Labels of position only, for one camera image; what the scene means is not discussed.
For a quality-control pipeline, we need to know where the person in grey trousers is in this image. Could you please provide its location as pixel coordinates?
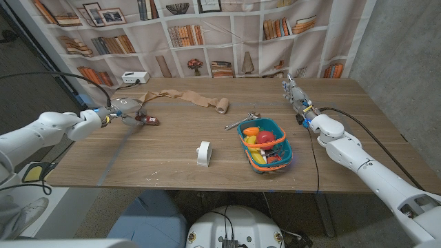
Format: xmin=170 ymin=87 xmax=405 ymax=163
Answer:
xmin=0 ymin=194 xmax=50 ymax=240

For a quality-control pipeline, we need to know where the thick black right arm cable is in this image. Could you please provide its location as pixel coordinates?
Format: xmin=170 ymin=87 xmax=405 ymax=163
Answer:
xmin=318 ymin=107 xmax=425 ymax=191

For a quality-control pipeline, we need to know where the dark grey partition panel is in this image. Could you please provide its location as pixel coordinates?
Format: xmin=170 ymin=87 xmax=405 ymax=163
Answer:
xmin=0 ymin=5 xmax=88 ymax=177

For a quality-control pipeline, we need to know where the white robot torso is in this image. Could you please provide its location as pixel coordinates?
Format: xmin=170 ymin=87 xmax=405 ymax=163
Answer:
xmin=185 ymin=205 xmax=286 ymax=248

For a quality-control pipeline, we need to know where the red toy tomato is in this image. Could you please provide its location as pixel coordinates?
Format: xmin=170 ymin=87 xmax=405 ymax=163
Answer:
xmin=256 ymin=130 xmax=276 ymax=145

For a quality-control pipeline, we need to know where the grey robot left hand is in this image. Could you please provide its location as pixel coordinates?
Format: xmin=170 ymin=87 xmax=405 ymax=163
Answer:
xmin=103 ymin=96 xmax=149 ymax=127

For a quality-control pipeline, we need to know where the black power box cable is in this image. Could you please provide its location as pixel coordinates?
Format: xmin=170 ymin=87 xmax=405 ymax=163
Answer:
xmin=115 ymin=81 xmax=141 ymax=91

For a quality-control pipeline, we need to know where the grey metal table leg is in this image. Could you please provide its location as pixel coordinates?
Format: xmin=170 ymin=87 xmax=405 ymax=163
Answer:
xmin=311 ymin=192 xmax=337 ymax=238

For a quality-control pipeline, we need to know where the printed bookshelf backdrop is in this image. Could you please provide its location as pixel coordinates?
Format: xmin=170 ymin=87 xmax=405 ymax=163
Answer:
xmin=6 ymin=0 xmax=378 ymax=107

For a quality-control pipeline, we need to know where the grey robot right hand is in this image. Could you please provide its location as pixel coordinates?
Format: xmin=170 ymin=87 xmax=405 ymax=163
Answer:
xmin=281 ymin=72 xmax=318 ymax=118

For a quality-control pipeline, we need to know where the white power box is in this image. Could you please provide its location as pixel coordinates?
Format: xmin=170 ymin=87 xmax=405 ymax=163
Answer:
xmin=121 ymin=71 xmax=151 ymax=85

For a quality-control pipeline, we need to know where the yellow toy banana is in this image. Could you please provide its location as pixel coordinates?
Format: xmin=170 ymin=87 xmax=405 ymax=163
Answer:
xmin=249 ymin=149 xmax=267 ymax=165

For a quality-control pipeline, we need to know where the blue stool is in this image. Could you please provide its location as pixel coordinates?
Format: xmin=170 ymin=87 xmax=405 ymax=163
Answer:
xmin=106 ymin=189 xmax=189 ymax=248

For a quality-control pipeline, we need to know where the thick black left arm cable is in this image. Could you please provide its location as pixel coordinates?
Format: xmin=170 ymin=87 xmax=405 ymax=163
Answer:
xmin=0 ymin=71 xmax=112 ymax=107

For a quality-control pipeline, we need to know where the yellow and black object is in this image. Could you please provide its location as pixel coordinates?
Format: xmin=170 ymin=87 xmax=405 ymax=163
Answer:
xmin=21 ymin=161 xmax=58 ymax=184

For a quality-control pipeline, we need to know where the tan adhesive wrap roll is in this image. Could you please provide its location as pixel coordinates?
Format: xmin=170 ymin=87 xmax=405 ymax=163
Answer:
xmin=137 ymin=88 xmax=230 ymax=115

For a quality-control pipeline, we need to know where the teal basket with orange handles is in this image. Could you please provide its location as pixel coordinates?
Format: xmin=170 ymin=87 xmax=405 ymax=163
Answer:
xmin=236 ymin=118 xmax=294 ymax=174

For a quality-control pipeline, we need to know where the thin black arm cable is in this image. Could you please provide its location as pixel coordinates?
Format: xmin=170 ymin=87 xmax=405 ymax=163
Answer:
xmin=307 ymin=127 xmax=320 ymax=194
xmin=0 ymin=160 xmax=58 ymax=196

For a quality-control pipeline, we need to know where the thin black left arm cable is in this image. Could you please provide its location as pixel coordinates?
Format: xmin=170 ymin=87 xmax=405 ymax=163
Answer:
xmin=0 ymin=160 xmax=58 ymax=196

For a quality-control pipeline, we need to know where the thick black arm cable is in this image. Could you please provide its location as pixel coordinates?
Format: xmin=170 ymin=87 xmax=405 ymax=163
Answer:
xmin=0 ymin=71 xmax=112 ymax=107
xmin=318 ymin=107 xmax=425 ymax=191

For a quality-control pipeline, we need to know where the black torso cable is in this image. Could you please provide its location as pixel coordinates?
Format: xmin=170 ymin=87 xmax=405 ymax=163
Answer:
xmin=201 ymin=205 xmax=235 ymax=242

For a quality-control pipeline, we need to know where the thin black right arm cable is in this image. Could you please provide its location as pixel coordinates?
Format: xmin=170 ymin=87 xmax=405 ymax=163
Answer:
xmin=307 ymin=127 xmax=320 ymax=194

